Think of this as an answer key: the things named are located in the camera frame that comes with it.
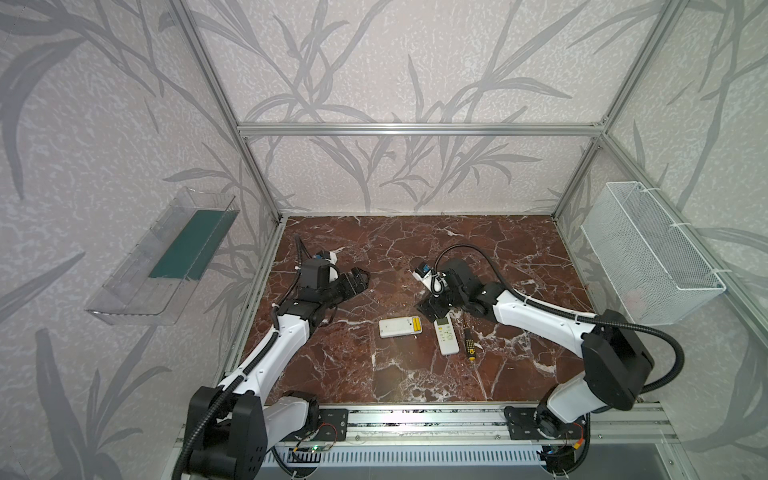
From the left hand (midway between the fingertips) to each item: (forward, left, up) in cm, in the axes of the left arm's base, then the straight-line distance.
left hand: (363, 271), depth 84 cm
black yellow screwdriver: (-16, -31, -15) cm, 38 cm away
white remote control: (-10, -11, -15) cm, 21 cm away
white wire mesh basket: (-12, -65, +19) cm, 69 cm away
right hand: (-2, -17, -5) cm, 18 cm away
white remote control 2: (-14, -25, -15) cm, 32 cm away
